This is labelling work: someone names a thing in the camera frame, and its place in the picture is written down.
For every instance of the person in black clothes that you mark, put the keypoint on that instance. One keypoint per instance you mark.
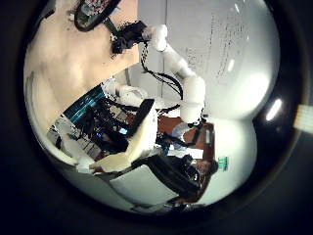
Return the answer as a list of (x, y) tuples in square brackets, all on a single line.
[(176, 178)]

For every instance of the teal striped panel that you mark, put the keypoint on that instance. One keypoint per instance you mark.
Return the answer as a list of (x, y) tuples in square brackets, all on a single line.
[(84, 104)]

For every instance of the dark round vase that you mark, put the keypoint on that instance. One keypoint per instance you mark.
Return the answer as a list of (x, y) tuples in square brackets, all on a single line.
[(48, 14)]

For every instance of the green exit sign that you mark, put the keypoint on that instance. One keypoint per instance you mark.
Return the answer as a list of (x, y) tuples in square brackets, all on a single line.
[(223, 163)]

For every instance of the black wiring under table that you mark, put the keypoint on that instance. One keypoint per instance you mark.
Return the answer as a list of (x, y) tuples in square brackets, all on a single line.
[(104, 130)]

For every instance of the ceiling light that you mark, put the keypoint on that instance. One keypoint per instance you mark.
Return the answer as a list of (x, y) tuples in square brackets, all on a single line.
[(274, 109)]

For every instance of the brown wooden desk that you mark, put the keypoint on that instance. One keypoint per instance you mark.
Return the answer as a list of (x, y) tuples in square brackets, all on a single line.
[(169, 125)]

